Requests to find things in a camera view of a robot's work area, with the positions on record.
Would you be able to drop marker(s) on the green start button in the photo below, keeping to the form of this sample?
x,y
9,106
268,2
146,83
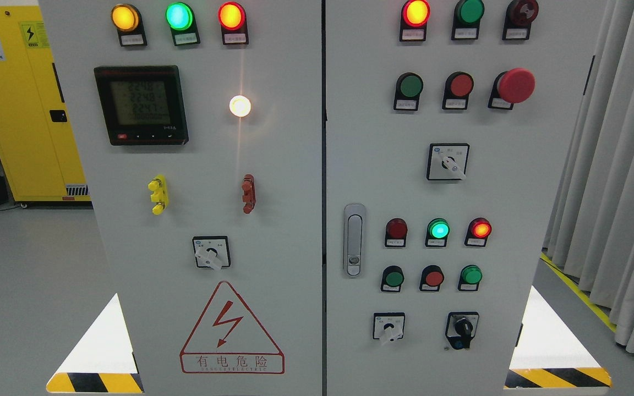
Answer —
x,y
392,279

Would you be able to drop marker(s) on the lower red push button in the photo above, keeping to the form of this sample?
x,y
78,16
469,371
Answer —
x,y
431,279

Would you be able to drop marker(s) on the red push button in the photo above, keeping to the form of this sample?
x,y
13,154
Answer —
x,y
458,87
431,279

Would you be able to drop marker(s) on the upper green push button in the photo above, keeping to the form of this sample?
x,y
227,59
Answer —
x,y
408,88

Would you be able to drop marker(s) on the green push button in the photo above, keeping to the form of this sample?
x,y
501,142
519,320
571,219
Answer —
x,y
470,278
408,88

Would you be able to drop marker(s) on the lower right green push button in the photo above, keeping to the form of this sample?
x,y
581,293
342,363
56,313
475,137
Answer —
x,y
470,278

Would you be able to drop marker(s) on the upper red push button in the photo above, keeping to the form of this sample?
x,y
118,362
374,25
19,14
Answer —
x,y
458,87

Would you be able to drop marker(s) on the red emergency stop mushroom button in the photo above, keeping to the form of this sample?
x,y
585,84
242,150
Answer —
x,y
511,87

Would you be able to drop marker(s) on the lower left red indicator light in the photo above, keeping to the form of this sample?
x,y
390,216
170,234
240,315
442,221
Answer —
x,y
396,233

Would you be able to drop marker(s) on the red indicator light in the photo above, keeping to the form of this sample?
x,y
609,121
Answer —
x,y
414,19
477,232
233,23
396,233

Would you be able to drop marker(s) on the white indicator light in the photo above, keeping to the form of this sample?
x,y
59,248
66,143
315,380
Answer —
x,y
240,106

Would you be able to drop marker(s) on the lower middle green indicator light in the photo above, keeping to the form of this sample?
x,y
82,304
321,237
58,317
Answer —
x,y
437,233

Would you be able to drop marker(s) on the green indicator light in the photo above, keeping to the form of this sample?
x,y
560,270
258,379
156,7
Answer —
x,y
437,233
181,20
466,19

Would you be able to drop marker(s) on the left grey cabinet door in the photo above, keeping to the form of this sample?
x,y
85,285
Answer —
x,y
276,250

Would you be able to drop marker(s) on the grey cabinet door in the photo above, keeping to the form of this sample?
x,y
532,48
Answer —
x,y
276,250
377,157

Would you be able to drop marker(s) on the right grey cabinet door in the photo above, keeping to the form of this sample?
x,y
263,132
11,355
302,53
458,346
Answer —
x,y
377,157

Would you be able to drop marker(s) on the lower right red indicator light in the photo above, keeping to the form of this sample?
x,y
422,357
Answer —
x,y
477,232

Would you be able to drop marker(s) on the red electric hazard warning sticker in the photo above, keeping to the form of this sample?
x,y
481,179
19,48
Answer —
x,y
229,338

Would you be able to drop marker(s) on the black digital power meter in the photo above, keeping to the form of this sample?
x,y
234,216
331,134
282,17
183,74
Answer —
x,y
142,105

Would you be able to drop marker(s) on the red indicator light top left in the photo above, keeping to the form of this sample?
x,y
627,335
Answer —
x,y
233,23

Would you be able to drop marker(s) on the red indicator light top right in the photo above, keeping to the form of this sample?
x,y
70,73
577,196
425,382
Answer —
x,y
414,19

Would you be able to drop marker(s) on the green indicator light top left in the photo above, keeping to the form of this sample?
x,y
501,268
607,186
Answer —
x,y
181,20

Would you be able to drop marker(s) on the green indicator light top right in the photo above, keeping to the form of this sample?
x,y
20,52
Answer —
x,y
466,19

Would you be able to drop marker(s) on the yellow indicator light top left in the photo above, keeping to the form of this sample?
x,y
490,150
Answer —
x,y
129,25

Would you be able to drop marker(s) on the dark red buzzer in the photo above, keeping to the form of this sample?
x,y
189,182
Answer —
x,y
518,19

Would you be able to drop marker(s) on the grey curtain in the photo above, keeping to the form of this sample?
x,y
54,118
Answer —
x,y
591,232

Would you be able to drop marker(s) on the yellow floor marking tape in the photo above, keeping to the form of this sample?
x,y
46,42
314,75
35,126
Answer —
x,y
584,297

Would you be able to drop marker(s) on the left hazard stripe base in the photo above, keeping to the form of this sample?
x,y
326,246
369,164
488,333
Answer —
x,y
76,382

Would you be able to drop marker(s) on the hazard stripe base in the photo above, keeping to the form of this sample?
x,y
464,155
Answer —
x,y
76,382
558,378

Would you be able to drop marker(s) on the right hazard stripe base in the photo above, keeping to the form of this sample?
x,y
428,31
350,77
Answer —
x,y
558,378

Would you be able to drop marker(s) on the yellow safety storage cabinet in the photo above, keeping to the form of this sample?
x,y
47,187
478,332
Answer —
x,y
37,147

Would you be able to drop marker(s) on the grey door handle lock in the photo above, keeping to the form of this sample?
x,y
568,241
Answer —
x,y
354,217

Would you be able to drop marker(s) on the left door rotary selector switch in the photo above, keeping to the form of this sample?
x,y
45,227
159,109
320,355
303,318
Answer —
x,y
211,252

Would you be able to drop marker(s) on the upper right rotary selector switch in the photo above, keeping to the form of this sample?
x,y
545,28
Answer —
x,y
447,161

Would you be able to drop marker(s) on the lower left rotary selector switch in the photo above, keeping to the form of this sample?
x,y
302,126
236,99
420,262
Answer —
x,y
388,326

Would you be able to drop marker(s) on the black key selector switch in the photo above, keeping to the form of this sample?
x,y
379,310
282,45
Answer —
x,y
461,329

